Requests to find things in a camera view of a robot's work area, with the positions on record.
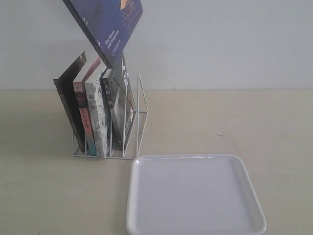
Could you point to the dark brown cover book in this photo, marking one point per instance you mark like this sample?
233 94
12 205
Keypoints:
65 89

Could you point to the blue moon cover book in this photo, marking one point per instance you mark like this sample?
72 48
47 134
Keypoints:
107 24

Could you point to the black spine book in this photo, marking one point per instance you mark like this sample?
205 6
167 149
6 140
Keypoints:
120 101

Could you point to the white grey illustrated book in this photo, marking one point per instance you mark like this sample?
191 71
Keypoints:
97 111

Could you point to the red teal spine book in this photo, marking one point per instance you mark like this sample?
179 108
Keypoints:
81 97

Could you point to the white plastic tray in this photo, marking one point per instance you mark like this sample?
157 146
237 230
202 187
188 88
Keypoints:
192 194

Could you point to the white wire book rack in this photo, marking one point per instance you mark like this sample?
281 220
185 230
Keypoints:
135 115

